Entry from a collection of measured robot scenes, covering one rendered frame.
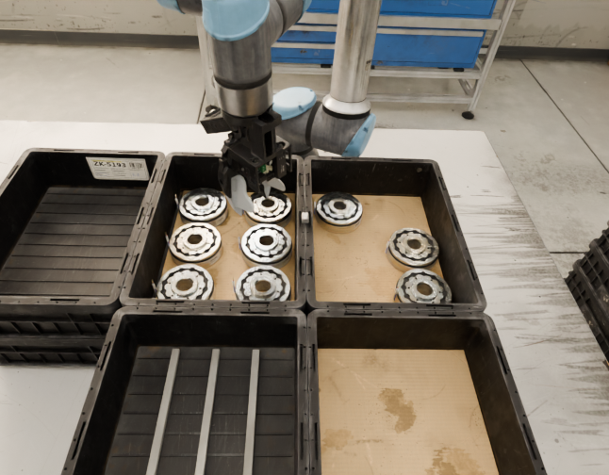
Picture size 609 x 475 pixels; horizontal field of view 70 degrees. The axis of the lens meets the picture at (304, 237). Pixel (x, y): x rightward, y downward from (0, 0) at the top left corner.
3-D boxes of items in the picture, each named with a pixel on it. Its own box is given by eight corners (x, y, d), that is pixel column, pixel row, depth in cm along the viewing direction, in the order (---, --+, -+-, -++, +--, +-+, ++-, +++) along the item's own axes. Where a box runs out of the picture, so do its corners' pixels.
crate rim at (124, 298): (169, 159, 97) (167, 151, 95) (303, 163, 98) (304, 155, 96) (120, 314, 70) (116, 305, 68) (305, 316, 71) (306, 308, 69)
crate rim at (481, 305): (303, 163, 98) (304, 155, 96) (434, 167, 99) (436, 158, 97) (305, 316, 71) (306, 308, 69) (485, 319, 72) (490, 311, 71)
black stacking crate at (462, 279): (302, 195, 105) (304, 157, 96) (423, 199, 106) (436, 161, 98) (304, 344, 78) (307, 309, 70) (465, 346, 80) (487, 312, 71)
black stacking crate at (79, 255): (48, 188, 102) (27, 149, 94) (175, 192, 104) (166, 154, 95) (-39, 339, 76) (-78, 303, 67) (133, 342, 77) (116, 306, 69)
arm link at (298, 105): (283, 121, 122) (281, 76, 112) (327, 133, 119) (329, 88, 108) (263, 145, 115) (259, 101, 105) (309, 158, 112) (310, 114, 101)
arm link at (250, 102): (201, 74, 56) (249, 52, 60) (207, 105, 60) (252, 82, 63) (238, 97, 53) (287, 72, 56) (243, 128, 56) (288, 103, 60)
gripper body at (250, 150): (256, 198, 65) (249, 131, 55) (221, 171, 69) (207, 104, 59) (293, 173, 68) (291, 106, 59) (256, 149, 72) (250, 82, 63)
